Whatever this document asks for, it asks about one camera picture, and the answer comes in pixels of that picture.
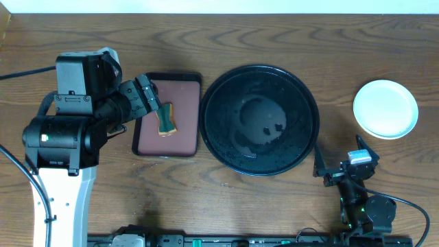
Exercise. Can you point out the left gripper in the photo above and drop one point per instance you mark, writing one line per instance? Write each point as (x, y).
(147, 96)

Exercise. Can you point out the light green plate front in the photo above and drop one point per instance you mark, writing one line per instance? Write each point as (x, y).
(385, 109)

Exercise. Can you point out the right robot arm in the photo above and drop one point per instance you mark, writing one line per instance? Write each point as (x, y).
(369, 218)

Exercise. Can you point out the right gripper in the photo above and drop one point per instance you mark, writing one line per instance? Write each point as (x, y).
(334, 175)

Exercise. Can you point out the orange green sponge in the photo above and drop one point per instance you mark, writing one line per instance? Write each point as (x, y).
(166, 123)

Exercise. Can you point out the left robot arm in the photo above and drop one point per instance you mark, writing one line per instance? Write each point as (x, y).
(62, 153)

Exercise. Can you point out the round black tray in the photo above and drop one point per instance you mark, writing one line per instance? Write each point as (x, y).
(259, 120)

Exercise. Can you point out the black rectangular tray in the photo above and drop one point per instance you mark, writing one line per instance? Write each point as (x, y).
(182, 91)

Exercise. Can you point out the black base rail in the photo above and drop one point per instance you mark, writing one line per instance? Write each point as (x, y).
(205, 241)

